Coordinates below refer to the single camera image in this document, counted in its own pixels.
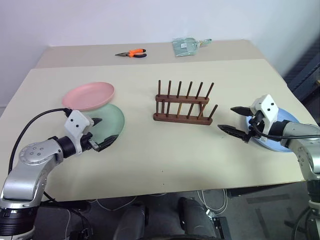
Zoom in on white floor cable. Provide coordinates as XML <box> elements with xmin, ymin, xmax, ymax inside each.
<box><xmin>196</xmin><ymin>189</ymin><xmax>229</xmax><ymax>215</ymax></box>
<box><xmin>95</xmin><ymin>191</ymin><xmax>139</xmax><ymax>212</ymax></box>

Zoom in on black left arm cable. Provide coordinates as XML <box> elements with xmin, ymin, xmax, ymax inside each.
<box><xmin>8</xmin><ymin>107</ymin><xmax>73</xmax><ymax>174</ymax></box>

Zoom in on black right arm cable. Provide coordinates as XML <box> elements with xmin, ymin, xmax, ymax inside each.
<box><xmin>249</xmin><ymin>123</ymin><xmax>320</xmax><ymax>141</ymax></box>

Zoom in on orange handled pliers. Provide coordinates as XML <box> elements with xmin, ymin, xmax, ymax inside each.
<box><xmin>114</xmin><ymin>48</ymin><xmax>148</xmax><ymax>59</ymax></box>

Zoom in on wooden dish rack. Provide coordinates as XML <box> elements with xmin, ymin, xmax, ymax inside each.
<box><xmin>152</xmin><ymin>79</ymin><xmax>219</xmax><ymax>126</ymax></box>

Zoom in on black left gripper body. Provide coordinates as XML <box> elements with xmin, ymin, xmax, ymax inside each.
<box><xmin>81</xmin><ymin>132</ymin><xmax>101</xmax><ymax>153</ymax></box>

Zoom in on dark metal frame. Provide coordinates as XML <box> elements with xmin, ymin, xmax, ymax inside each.
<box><xmin>286</xmin><ymin>41</ymin><xmax>320</xmax><ymax>102</ymax></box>

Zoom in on blue plate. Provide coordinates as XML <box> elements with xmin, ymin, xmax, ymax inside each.
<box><xmin>244</xmin><ymin>107</ymin><xmax>301</xmax><ymax>153</ymax></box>

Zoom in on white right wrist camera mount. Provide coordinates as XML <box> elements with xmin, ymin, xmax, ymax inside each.
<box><xmin>249</xmin><ymin>94</ymin><xmax>280</xmax><ymax>141</ymax></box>

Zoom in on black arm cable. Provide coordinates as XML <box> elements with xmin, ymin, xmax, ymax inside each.
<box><xmin>8</xmin><ymin>107</ymin><xmax>73</xmax><ymax>174</ymax></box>
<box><xmin>249</xmin><ymin>123</ymin><xmax>320</xmax><ymax>141</ymax></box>

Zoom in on black metal bracket box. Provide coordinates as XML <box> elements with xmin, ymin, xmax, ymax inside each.
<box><xmin>211</xmin><ymin>216</ymin><xmax>232</xmax><ymax>240</ymax></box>

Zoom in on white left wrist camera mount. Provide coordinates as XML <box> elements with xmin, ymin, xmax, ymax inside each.
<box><xmin>63</xmin><ymin>109</ymin><xmax>95</xmax><ymax>156</ymax></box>

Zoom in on dark rounded shape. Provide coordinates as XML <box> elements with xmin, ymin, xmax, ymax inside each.
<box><xmin>112</xmin><ymin>201</ymin><xmax>149</xmax><ymax>240</ymax></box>
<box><xmin>176</xmin><ymin>196</ymin><xmax>219</xmax><ymax>240</ymax></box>

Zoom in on black floor cable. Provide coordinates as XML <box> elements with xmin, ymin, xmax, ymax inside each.
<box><xmin>39</xmin><ymin>191</ymin><xmax>92</xmax><ymax>240</ymax></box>

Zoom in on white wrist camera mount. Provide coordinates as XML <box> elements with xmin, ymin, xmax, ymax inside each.
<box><xmin>249</xmin><ymin>94</ymin><xmax>280</xmax><ymax>141</ymax></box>
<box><xmin>63</xmin><ymin>109</ymin><xmax>95</xmax><ymax>156</ymax></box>

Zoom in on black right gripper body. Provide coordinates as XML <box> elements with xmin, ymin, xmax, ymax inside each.
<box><xmin>243</xmin><ymin>109</ymin><xmax>266</xmax><ymax>144</ymax></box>

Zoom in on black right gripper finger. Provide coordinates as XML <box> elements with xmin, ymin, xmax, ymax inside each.
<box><xmin>217</xmin><ymin>124</ymin><xmax>248</xmax><ymax>142</ymax></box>
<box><xmin>230</xmin><ymin>106</ymin><xmax>254</xmax><ymax>117</ymax></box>

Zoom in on pink plate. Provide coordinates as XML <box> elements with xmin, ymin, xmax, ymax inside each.
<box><xmin>61</xmin><ymin>81</ymin><xmax>116</xmax><ymax>112</ymax></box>

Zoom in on green dustpan in plastic bag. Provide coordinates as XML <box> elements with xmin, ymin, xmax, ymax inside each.
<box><xmin>171</xmin><ymin>37</ymin><xmax>213</xmax><ymax>58</ymax></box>

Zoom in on green plate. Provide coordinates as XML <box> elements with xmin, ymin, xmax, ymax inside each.
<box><xmin>82</xmin><ymin>103</ymin><xmax>126</xmax><ymax>149</ymax></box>

